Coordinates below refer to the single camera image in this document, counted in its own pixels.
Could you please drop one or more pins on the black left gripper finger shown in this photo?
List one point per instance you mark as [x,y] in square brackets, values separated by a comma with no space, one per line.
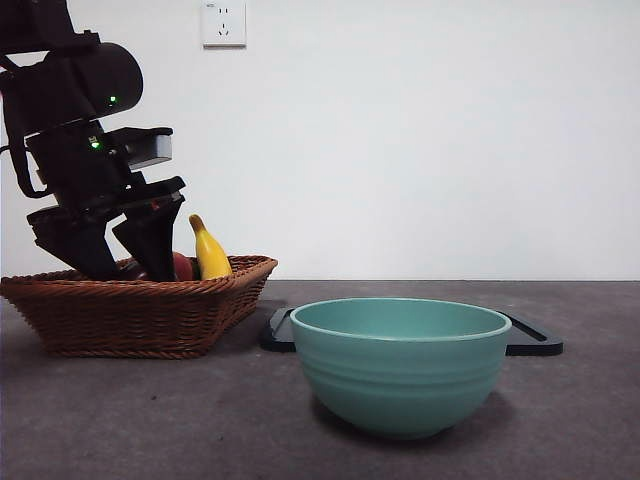
[152,240]
[82,250]

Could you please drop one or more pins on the teal bowl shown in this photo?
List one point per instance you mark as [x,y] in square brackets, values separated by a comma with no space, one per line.
[400,380]

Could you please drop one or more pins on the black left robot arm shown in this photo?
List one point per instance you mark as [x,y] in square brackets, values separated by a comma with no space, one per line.
[65,90]

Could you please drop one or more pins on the yellow banana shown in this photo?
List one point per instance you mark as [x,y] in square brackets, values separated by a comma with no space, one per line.
[211,255]

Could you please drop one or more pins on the brown wicker basket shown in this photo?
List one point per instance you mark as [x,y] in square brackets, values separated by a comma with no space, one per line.
[125,320]

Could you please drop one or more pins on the black rectangular tray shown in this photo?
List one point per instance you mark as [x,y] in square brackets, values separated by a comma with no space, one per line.
[277,337]

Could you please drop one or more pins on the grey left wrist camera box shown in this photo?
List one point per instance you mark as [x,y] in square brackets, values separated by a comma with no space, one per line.
[156,150]

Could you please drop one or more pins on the white wall socket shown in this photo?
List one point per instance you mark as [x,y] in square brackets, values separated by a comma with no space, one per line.
[224,25]

